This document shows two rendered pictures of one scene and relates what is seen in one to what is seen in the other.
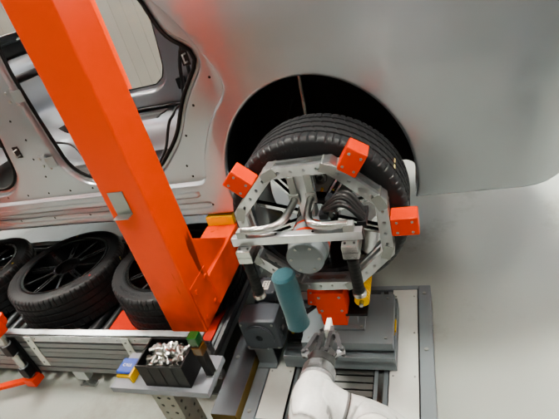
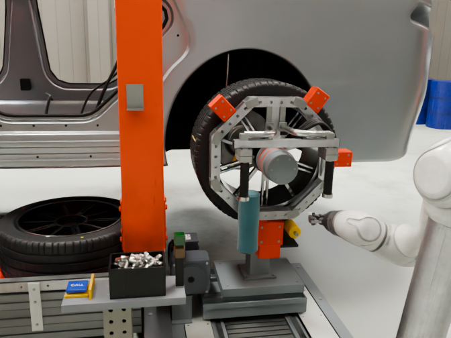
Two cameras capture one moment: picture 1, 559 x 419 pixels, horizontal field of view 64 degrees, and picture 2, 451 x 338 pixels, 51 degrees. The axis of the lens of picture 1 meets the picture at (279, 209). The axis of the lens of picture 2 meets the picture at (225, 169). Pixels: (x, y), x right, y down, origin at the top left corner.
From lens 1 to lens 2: 1.23 m
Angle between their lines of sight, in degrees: 33
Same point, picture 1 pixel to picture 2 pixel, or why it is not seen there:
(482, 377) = (364, 316)
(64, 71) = not seen: outside the picture
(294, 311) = (254, 228)
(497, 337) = (361, 294)
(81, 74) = not seen: outside the picture
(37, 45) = not seen: outside the picture
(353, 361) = (270, 304)
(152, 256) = (143, 158)
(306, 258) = (284, 169)
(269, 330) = (203, 269)
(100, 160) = (135, 51)
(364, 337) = (278, 282)
